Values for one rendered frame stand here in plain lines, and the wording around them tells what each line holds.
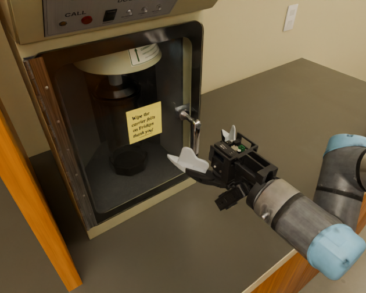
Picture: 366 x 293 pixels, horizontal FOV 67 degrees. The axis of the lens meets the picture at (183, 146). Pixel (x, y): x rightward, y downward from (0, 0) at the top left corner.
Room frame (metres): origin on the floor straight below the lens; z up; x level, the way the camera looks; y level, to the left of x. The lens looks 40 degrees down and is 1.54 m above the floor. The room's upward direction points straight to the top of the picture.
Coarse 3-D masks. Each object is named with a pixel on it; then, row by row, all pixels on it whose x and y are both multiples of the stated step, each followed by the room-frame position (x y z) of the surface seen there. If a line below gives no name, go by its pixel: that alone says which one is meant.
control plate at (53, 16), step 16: (48, 0) 0.33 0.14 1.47; (64, 0) 0.34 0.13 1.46; (80, 0) 0.35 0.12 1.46; (96, 0) 0.36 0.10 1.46; (112, 0) 0.38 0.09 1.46; (128, 0) 0.39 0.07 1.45; (144, 0) 0.41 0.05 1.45; (160, 0) 0.43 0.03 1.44; (176, 0) 0.45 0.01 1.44; (48, 16) 0.34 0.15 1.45; (64, 16) 0.36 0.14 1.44; (80, 16) 0.37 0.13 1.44; (96, 16) 0.39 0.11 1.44; (128, 16) 0.42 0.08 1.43; (144, 16) 0.44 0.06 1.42; (48, 32) 0.36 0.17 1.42; (64, 32) 0.38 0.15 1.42
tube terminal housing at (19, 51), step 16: (0, 16) 0.43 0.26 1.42; (176, 16) 0.52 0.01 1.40; (192, 16) 0.54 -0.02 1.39; (96, 32) 0.44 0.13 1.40; (112, 32) 0.45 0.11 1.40; (128, 32) 0.47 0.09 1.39; (16, 48) 0.38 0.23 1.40; (32, 48) 0.38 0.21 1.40; (48, 48) 0.39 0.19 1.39; (32, 96) 0.41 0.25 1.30; (64, 176) 0.39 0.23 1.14; (176, 192) 0.52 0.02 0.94; (144, 208) 0.46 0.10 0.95; (112, 224) 0.41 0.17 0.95
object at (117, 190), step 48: (96, 48) 0.42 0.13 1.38; (144, 48) 0.47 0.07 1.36; (192, 48) 0.53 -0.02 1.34; (96, 96) 0.41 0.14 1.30; (144, 96) 0.46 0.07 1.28; (192, 96) 0.53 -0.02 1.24; (96, 144) 0.40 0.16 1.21; (144, 144) 0.46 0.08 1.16; (96, 192) 0.39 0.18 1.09; (144, 192) 0.45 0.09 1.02
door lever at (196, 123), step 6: (180, 114) 0.51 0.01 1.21; (186, 114) 0.51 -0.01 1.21; (192, 120) 0.48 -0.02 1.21; (198, 120) 0.48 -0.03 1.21; (192, 126) 0.48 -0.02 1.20; (198, 126) 0.47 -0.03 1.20; (192, 132) 0.48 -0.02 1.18; (198, 132) 0.48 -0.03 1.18; (192, 138) 0.48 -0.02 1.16; (198, 138) 0.48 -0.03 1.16; (192, 144) 0.48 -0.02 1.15; (198, 144) 0.48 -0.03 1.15; (198, 150) 0.48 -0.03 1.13
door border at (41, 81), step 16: (32, 64) 0.37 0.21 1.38; (32, 80) 0.36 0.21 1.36; (48, 80) 0.38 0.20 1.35; (48, 96) 0.37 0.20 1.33; (48, 112) 0.37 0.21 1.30; (64, 128) 0.38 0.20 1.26; (64, 144) 0.37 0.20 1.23; (64, 160) 0.36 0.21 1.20; (80, 176) 0.38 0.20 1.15; (80, 192) 0.37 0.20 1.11; (80, 208) 0.36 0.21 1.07; (96, 224) 0.38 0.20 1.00
